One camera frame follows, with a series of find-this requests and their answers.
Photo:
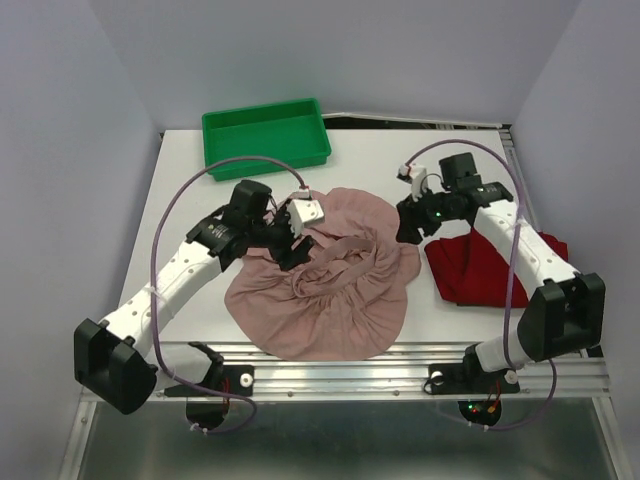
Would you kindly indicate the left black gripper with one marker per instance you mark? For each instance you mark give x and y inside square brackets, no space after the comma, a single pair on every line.
[284,255]

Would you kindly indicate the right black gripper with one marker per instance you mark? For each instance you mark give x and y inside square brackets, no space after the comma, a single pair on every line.
[410,217]

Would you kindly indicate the pink skirt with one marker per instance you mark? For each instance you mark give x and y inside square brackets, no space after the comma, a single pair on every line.
[348,303]

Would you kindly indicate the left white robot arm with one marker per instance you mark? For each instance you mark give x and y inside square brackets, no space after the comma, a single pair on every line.
[116,358]

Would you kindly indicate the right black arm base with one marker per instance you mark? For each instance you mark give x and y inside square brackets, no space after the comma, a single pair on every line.
[466,377]

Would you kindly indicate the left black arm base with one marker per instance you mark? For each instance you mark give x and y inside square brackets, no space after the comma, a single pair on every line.
[219,400]

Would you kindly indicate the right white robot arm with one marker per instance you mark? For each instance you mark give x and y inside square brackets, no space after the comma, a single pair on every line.
[565,308]

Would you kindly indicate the red folded skirt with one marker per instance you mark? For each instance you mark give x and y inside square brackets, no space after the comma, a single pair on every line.
[468,271]

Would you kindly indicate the green plastic tray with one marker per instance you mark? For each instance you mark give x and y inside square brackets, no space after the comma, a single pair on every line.
[291,131]

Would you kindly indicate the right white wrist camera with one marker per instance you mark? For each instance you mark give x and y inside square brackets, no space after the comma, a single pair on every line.
[416,176]

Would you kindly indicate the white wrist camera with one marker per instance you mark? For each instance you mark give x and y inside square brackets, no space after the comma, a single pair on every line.
[416,176]
[304,213]

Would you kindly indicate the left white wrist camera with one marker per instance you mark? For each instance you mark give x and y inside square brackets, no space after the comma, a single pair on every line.
[304,213]

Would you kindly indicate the aluminium frame rail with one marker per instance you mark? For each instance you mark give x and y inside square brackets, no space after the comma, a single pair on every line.
[362,420]

